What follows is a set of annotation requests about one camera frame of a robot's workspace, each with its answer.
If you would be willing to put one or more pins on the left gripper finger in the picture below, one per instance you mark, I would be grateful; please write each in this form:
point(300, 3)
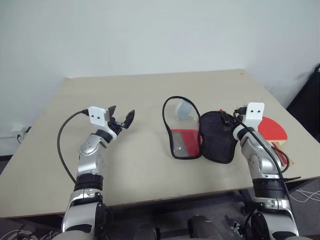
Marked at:
point(112, 111)
point(130, 118)

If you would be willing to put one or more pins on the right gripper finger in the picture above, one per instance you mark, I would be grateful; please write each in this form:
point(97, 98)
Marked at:
point(228, 121)
point(225, 115)

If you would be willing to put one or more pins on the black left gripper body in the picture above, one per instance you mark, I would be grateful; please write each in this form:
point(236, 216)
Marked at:
point(116, 124)

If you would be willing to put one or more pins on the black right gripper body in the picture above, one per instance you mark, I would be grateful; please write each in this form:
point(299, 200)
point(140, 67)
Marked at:
point(237, 120)

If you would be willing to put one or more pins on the black red paddle case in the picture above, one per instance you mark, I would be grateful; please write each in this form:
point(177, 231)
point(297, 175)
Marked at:
point(217, 140)

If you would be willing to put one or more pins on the red table tennis paddle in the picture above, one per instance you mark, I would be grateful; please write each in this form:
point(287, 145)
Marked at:
point(271, 128)

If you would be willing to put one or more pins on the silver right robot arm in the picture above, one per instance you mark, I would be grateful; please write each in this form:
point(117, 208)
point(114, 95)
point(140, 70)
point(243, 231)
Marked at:
point(260, 162)

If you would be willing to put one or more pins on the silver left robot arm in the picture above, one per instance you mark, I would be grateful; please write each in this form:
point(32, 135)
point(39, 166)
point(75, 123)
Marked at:
point(87, 162)

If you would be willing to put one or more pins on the black chair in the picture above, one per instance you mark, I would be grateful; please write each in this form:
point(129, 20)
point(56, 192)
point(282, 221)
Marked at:
point(307, 100)

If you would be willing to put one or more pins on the large dark rounded shape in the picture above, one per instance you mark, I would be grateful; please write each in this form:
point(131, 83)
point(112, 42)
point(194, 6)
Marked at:
point(205, 228)

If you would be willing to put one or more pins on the grey robot torso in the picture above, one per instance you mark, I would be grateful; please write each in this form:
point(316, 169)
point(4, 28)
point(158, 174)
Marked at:
point(75, 237)

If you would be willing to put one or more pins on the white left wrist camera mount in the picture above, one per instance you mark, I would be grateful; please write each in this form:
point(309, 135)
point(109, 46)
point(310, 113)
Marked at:
point(97, 115)

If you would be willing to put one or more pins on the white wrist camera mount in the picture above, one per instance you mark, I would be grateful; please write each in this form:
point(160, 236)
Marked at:
point(97, 115)
point(255, 111)

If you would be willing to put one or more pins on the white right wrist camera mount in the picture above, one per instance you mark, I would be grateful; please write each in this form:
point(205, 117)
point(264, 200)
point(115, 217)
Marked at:
point(255, 111)

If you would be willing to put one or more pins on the white wall socket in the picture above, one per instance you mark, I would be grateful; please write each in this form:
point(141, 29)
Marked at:
point(21, 133)

